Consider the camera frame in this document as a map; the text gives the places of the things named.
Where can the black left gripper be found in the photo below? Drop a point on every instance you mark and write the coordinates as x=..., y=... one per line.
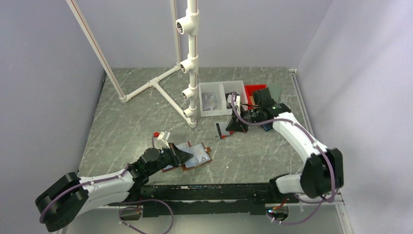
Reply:
x=170, y=152

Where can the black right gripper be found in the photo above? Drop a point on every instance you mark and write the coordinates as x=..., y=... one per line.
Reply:
x=236, y=125

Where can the grey striped credit card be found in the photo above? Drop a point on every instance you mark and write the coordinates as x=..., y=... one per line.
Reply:
x=222, y=130

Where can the brown leather card holder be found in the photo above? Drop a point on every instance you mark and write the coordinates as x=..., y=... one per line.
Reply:
x=200, y=157

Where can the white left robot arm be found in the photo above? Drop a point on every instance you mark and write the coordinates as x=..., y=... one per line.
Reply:
x=72, y=196

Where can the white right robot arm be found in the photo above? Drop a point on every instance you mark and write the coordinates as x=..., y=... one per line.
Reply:
x=322, y=175

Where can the blue leather card holder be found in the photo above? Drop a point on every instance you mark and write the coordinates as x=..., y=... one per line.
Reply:
x=267, y=127

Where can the silver items in bin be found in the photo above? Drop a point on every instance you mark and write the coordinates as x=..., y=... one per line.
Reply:
x=209, y=102

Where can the white two-compartment bin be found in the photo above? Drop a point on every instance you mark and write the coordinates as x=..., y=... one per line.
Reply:
x=221, y=90

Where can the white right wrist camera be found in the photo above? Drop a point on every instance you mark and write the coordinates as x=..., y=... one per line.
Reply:
x=236, y=100

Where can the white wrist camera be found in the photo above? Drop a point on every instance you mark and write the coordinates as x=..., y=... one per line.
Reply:
x=160, y=139
x=236, y=100

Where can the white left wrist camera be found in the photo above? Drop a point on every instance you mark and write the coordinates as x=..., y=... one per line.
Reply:
x=160, y=139

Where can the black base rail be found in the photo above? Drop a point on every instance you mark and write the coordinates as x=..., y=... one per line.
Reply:
x=198, y=199

